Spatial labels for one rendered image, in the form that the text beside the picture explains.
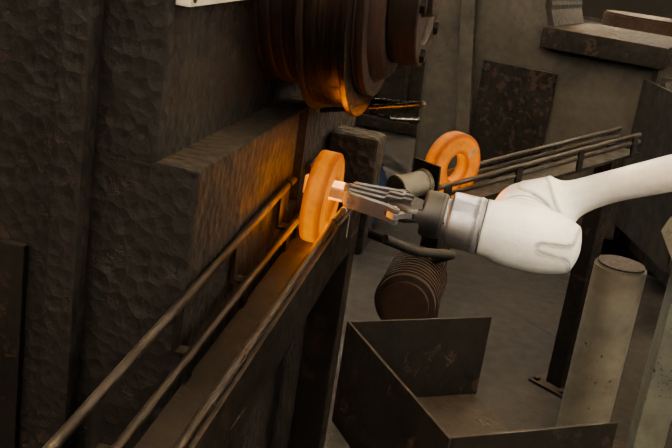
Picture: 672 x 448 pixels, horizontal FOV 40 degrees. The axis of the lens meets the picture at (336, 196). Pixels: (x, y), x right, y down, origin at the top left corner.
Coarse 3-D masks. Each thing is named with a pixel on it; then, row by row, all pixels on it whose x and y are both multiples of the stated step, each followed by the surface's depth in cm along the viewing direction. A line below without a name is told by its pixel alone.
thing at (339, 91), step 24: (312, 0) 128; (336, 0) 128; (312, 24) 130; (336, 24) 129; (312, 48) 133; (336, 48) 132; (312, 72) 137; (336, 72) 135; (312, 96) 144; (336, 96) 141; (360, 96) 149
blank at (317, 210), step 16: (320, 160) 146; (336, 160) 147; (320, 176) 144; (336, 176) 150; (304, 192) 144; (320, 192) 144; (304, 208) 144; (320, 208) 144; (336, 208) 157; (304, 224) 145; (320, 224) 146; (304, 240) 150
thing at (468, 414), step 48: (384, 336) 114; (432, 336) 117; (480, 336) 120; (384, 384) 102; (432, 384) 119; (384, 432) 102; (432, 432) 92; (480, 432) 114; (528, 432) 92; (576, 432) 95
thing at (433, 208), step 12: (432, 192) 146; (396, 204) 146; (408, 204) 146; (420, 204) 148; (432, 204) 144; (444, 204) 144; (420, 216) 144; (432, 216) 144; (420, 228) 145; (432, 228) 144
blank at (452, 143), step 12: (456, 132) 200; (444, 144) 197; (456, 144) 199; (468, 144) 202; (432, 156) 197; (444, 156) 198; (468, 156) 203; (444, 168) 199; (456, 168) 206; (468, 168) 204; (444, 180) 200
